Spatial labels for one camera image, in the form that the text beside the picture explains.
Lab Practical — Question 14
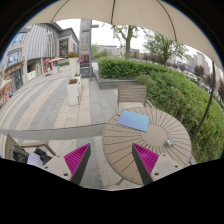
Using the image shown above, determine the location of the curved black umbrella pole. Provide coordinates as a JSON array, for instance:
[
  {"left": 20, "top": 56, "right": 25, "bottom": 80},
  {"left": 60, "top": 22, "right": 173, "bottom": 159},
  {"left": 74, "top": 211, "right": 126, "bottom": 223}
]
[{"left": 190, "top": 60, "right": 217, "bottom": 141}]

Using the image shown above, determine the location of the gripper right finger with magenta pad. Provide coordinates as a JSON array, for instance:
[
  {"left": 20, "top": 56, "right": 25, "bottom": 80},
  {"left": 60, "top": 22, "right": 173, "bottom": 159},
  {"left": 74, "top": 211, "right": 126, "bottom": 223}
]
[{"left": 132, "top": 143, "right": 182, "bottom": 185}]

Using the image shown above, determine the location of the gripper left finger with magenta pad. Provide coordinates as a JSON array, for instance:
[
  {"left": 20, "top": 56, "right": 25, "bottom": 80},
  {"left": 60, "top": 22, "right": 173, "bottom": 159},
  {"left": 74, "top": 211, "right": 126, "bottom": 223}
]
[{"left": 42, "top": 144, "right": 91, "bottom": 185}]

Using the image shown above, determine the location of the white planter box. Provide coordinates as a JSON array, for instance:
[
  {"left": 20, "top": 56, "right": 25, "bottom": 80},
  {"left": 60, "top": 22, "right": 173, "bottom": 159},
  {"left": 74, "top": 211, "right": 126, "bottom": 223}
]
[
  {"left": 67, "top": 78, "right": 80, "bottom": 105},
  {"left": 73, "top": 74, "right": 82, "bottom": 96}
]

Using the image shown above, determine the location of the wooden chair behind table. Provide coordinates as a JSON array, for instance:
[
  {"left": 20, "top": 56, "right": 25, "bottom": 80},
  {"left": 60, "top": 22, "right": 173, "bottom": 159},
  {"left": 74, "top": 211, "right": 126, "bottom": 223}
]
[{"left": 115, "top": 84, "right": 153, "bottom": 112}]

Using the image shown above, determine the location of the blue mouse pad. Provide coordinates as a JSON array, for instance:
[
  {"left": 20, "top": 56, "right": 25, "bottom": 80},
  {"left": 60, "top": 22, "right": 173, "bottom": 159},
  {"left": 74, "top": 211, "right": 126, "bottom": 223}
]
[{"left": 117, "top": 110, "right": 149, "bottom": 132}]

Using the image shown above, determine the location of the beige patio umbrella canopy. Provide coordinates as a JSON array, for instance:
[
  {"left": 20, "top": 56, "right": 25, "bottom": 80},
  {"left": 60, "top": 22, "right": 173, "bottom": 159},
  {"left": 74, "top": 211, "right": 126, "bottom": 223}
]
[{"left": 26, "top": 0, "right": 224, "bottom": 70}]

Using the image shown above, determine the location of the near white planter box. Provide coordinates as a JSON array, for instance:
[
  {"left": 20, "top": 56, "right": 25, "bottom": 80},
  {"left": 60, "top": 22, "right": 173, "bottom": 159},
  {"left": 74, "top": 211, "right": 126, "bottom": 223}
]
[{"left": 67, "top": 78, "right": 80, "bottom": 105}]

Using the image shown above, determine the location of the round slatted wooden table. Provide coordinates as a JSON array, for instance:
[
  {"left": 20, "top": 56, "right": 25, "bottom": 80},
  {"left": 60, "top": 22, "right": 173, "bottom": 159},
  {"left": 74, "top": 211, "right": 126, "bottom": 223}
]
[{"left": 103, "top": 107, "right": 192, "bottom": 185}]

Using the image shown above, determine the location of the tall white planter with flowers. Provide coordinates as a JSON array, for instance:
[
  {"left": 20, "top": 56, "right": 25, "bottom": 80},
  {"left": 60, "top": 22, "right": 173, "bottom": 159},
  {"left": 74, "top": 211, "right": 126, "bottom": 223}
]
[{"left": 66, "top": 52, "right": 79, "bottom": 76}]

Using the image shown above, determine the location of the far white planter box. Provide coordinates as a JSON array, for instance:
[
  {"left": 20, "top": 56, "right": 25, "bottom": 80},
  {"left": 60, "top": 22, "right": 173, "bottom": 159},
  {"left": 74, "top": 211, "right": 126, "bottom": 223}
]
[{"left": 73, "top": 74, "right": 82, "bottom": 96}]

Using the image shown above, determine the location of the wooden chair at left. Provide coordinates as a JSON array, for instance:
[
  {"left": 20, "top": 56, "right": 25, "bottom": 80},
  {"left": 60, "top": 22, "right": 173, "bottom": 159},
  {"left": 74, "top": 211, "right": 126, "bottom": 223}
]
[{"left": 5, "top": 134, "right": 56, "bottom": 160}]

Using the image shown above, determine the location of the red parasol at shopfront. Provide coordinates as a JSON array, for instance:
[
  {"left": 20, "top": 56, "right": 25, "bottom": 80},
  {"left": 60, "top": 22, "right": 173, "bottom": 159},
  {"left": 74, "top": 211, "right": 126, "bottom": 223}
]
[{"left": 46, "top": 57, "right": 65, "bottom": 63}]

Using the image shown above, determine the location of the black bag on chair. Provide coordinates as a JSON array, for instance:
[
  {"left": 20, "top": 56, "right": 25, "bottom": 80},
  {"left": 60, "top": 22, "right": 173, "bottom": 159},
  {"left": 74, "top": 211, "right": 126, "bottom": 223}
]
[{"left": 10, "top": 146, "right": 52, "bottom": 164}]

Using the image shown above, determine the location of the grey signage pillar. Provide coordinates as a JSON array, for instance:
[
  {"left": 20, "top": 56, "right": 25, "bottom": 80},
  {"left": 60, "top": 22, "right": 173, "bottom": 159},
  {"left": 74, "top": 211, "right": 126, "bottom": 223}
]
[{"left": 79, "top": 19, "right": 98, "bottom": 78}]

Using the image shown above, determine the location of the green trimmed hedge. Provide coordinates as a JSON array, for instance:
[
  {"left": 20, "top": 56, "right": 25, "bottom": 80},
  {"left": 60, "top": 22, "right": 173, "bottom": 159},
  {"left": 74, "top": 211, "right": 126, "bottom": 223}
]
[{"left": 98, "top": 58, "right": 224, "bottom": 163}]

